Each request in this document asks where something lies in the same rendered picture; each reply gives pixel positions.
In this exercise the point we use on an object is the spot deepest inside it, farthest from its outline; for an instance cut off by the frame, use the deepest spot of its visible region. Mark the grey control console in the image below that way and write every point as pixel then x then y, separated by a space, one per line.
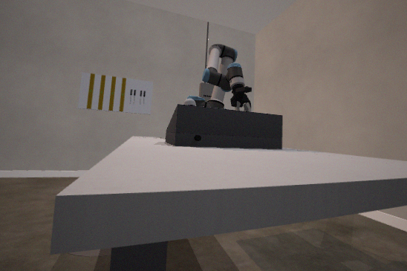
pixel 193 125

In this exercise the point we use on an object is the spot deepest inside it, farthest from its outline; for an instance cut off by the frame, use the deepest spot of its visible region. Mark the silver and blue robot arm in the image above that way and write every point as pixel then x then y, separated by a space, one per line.
pixel 228 75

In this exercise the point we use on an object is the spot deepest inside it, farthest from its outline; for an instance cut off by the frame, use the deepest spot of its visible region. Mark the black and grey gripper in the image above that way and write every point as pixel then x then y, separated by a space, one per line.
pixel 238 99

